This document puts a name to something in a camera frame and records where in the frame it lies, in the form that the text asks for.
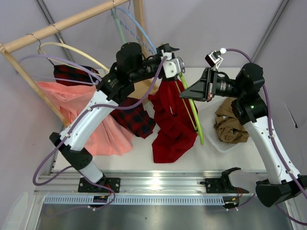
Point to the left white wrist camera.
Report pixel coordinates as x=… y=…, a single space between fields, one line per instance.
x=172 y=65

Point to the light blue hanger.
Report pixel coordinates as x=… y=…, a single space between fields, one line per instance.
x=136 y=14

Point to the cream yellow hanger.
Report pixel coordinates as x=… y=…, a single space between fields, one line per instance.
x=63 y=45

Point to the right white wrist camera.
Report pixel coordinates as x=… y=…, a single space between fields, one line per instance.
x=214 y=59

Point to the red black plaid skirt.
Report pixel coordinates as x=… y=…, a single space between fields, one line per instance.
x=136 y=120

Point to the tan garment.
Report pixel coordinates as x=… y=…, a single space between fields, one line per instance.
x=228 y=128

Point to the lilac hanger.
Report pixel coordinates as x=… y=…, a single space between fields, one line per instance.
x=95 y=79

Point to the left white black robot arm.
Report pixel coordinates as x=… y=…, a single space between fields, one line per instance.
x=130 y=67

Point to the wooden clothes rack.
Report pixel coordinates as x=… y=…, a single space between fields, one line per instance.
x=7 y=49

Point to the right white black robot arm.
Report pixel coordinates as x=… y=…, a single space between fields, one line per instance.
x=284 y=181

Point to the lime green hanger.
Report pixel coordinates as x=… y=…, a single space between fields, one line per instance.
x=194 y=113

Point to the white plastic basket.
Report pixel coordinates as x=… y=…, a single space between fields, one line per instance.
x=207 y=119

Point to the pink pleated skirt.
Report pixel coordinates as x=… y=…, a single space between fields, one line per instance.
x=109 y=138

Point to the mint green hanger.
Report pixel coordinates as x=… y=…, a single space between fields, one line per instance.
x=117 y=21

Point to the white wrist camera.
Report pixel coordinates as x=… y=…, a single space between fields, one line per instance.
x=214 y=59
x=172 y=65

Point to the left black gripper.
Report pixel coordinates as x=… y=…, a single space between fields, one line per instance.
x=165 y=49

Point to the white slotted cable duct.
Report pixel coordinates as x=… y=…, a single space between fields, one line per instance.
x=211 y=200

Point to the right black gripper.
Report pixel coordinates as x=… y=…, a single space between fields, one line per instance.
x=211 y=84

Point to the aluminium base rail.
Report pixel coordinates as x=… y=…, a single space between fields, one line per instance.
x=142 y=182

